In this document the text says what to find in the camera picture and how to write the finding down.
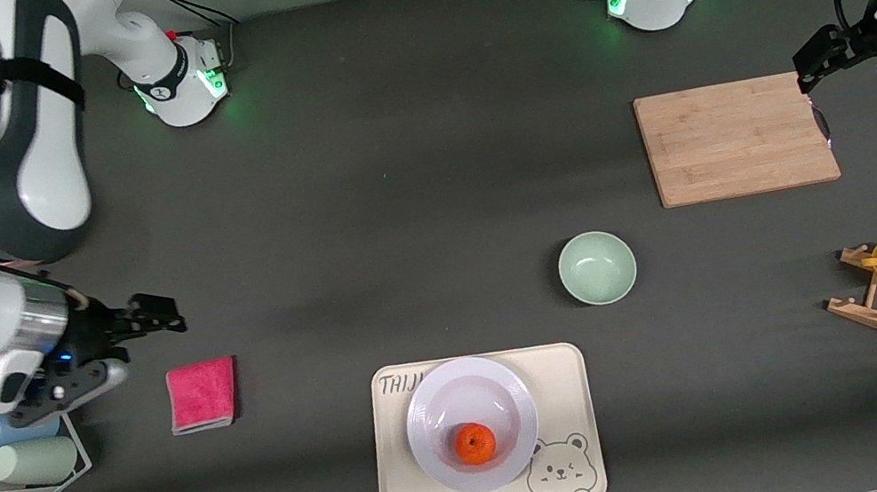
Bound pale green cup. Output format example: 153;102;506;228
0;432;84;492

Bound white round plate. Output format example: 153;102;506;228
395;346;550;492

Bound bamboo cutting board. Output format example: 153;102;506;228
633;66;842;212

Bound cream bear print tray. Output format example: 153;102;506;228
356;334;608;492

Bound orange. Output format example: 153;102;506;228
451;419;500;469

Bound pink folded cloth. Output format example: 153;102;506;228
161;355;246;437

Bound mint green bowl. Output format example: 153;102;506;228
553;225;643;312

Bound black right base cables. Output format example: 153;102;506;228
138;0;251;76

